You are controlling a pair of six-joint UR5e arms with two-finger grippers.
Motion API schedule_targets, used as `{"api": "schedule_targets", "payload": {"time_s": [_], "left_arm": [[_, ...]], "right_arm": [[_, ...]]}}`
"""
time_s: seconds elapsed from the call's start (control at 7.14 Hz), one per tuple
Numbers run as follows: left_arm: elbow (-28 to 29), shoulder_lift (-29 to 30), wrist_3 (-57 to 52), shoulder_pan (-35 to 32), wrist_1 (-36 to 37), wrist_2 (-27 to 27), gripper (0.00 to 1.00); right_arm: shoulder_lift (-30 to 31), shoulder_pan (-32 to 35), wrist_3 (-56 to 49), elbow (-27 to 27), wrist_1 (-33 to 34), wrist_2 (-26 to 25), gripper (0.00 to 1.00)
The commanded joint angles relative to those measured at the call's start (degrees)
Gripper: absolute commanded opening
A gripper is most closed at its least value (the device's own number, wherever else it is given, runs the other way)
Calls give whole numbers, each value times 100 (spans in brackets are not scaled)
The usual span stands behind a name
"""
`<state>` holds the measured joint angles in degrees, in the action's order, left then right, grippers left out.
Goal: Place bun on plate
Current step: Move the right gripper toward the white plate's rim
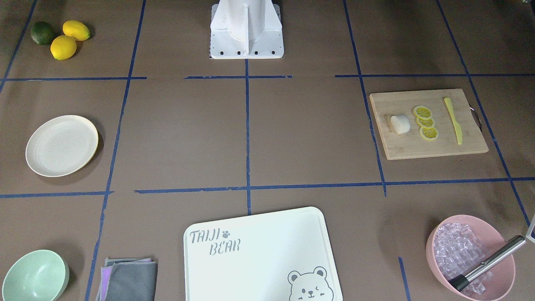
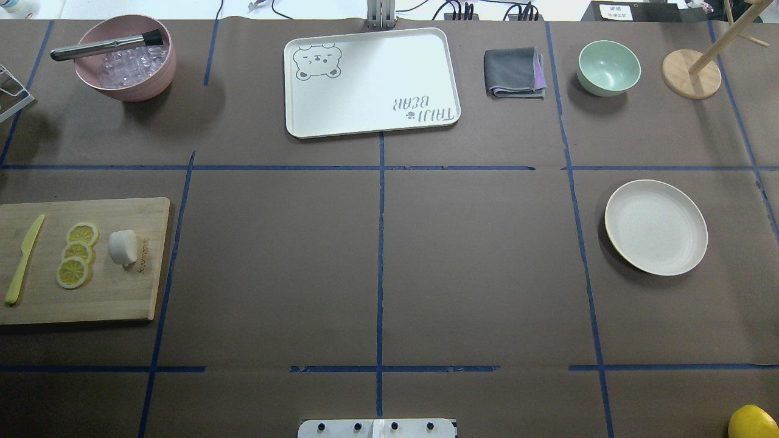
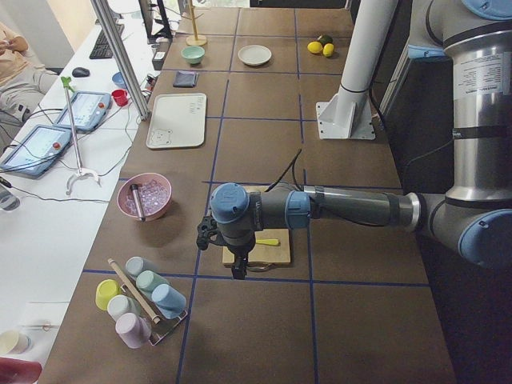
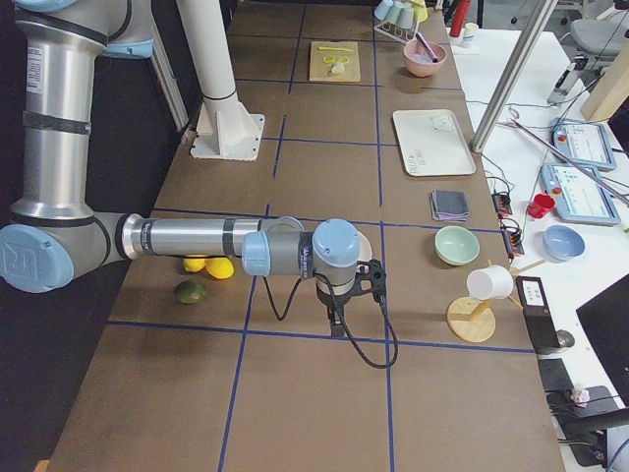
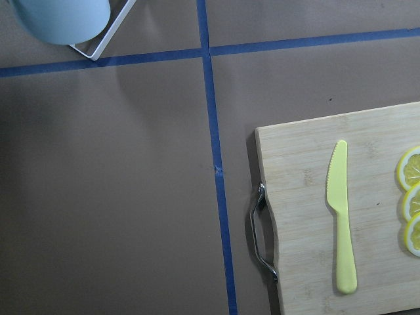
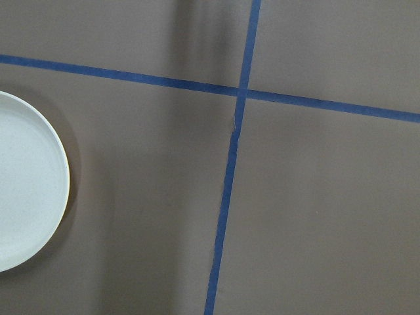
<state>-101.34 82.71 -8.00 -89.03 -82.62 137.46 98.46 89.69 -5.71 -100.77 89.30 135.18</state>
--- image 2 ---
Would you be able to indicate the metal black-tipped tongs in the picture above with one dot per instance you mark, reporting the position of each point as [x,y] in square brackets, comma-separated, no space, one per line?
[151,38]

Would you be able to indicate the top lemon slice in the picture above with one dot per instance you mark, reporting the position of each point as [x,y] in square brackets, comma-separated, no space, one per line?
[84,232]

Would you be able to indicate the wire cup rack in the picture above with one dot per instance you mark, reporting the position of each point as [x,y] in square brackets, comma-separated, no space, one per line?
[14,96]

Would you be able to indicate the white bear tray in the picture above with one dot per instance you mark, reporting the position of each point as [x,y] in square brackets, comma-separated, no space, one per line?
[369,82]

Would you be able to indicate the black power strip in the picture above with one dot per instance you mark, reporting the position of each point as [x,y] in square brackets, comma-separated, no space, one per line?
[488,11]

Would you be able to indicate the grey purple folded cloth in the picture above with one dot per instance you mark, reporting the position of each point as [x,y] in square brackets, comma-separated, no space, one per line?
[514,73]

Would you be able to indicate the wooden mug stand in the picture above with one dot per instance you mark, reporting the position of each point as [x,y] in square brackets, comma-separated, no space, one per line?
[696,75]

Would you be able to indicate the yellow plastic knife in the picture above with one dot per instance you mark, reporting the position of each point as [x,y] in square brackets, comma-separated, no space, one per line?
[14,289]

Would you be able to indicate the mint green bowl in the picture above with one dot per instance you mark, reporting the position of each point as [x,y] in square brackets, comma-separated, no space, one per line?
[607,68]

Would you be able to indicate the bottom lemon slice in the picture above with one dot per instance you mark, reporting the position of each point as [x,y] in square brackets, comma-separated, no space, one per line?
[72,272]

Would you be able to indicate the yellow lemon near edge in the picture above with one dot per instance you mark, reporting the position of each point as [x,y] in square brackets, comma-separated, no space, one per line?
[752,421]

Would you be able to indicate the pink bowl with ice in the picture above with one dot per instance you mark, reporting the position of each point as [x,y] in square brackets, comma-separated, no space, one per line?
[129,75]

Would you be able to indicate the lemon slice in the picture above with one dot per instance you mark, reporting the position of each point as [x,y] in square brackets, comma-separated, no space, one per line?
[72,272]
[84,232]
[78,249]

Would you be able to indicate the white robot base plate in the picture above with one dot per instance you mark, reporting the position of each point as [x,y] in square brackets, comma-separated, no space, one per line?
[413,427]

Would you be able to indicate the beige round plate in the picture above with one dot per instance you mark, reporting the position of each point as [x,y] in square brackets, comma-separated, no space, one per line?
[656,227]

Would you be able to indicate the middle lemon slice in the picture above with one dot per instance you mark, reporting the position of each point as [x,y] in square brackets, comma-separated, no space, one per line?
[78,249]

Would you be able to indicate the bamboo cutting board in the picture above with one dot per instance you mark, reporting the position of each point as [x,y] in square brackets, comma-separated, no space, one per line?
[111,292]

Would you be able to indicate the aluminium frame post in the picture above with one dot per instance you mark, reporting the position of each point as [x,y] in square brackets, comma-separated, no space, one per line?
[381,14]

